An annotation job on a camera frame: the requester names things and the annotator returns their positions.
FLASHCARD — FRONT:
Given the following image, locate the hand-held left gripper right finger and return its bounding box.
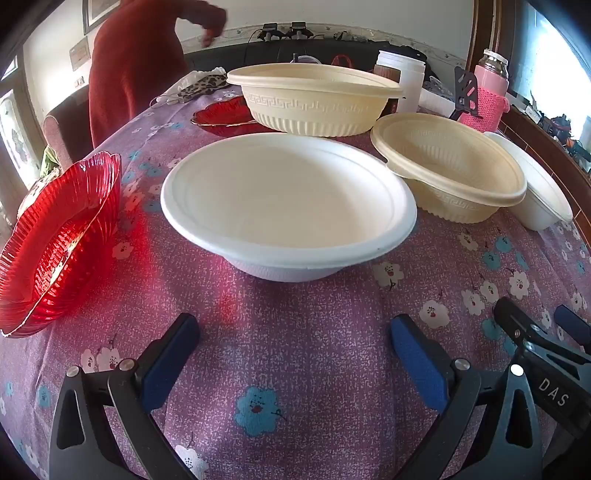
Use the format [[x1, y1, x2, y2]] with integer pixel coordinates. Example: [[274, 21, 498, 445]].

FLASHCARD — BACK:
[[390, 314, 555, 480]]

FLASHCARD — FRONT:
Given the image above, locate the small red glass plate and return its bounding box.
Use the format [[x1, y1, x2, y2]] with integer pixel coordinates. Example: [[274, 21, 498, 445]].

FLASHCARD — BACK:
[[191, 96, 264, 138]]

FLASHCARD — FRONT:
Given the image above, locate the large red glass plate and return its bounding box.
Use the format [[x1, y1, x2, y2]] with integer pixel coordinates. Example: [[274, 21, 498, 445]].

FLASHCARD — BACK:
[[0, 152, 123, 340]]

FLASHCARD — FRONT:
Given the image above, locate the purple floral tablecloth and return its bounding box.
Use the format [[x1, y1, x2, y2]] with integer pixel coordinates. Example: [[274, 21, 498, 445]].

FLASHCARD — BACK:
[[0, 69, 591, 480]]

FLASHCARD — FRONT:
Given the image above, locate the large cream patterned bowl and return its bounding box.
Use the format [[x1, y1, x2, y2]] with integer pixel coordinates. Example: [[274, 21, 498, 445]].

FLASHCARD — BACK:
[[226, 64, 404, 137]]

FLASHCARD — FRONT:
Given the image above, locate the small wall plaque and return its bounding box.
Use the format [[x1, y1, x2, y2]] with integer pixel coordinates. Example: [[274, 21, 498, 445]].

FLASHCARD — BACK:
[[69, 37, 90, 71]]

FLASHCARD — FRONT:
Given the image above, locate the small cream patterned bowl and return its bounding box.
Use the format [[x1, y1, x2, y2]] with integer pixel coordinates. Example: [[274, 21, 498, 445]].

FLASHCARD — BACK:
[[370, 112, 528, 225]]

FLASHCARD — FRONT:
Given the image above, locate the dark framed wall picture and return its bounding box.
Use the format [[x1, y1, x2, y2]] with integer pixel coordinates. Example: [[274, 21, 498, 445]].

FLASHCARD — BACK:
[[82, 0, 122, 35]]

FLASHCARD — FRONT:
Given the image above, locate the black sofa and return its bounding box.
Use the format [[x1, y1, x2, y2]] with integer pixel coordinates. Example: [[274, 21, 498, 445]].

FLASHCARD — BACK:
[[182, 39, 462, 77]]

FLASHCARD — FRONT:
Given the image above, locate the brown armchair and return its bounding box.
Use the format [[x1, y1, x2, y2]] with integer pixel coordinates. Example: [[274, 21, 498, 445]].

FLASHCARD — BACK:
[[43, 85, 93, 160]]

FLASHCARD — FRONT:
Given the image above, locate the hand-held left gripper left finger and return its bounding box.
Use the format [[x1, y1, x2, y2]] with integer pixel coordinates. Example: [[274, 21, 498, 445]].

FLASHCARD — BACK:
[[48, 313, 201, 480]]

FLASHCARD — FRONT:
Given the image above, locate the bottle with pink knitted sleeve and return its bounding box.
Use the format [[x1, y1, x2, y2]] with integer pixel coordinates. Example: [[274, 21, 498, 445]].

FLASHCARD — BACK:
[[457, 48, 511, 134]]

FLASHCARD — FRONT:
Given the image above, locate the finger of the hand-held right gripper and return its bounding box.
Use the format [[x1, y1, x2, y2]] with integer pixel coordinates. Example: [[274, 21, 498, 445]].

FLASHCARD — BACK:
[[553, 305, 591, 354], [493, 296, 548, 352]]

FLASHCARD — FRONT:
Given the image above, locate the large white bowl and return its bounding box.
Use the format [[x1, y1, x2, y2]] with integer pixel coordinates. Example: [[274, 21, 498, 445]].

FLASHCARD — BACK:
[[160, 133, 419, 282]]

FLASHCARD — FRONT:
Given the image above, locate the white paper box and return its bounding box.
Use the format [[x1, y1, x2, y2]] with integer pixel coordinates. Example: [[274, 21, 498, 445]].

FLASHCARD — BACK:
[[418, 88, 458, 116]]

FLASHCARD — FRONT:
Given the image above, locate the small white bowl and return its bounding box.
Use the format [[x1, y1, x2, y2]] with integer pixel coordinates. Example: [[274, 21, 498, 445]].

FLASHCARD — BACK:
[[482, 131, 574, 232]]

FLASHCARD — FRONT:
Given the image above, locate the white plastic jar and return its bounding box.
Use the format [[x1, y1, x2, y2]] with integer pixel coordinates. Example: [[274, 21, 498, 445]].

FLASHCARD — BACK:
[[375, 50, 426, 114]]

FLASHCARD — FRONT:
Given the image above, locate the leopard print cloth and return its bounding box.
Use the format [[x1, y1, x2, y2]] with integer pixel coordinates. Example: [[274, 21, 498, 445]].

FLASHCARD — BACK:
[[177, 74, 230, 103]]

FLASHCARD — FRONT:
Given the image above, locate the black phone stand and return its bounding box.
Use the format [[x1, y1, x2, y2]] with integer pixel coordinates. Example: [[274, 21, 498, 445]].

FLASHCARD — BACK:
[[450, 66, 481, 121]]

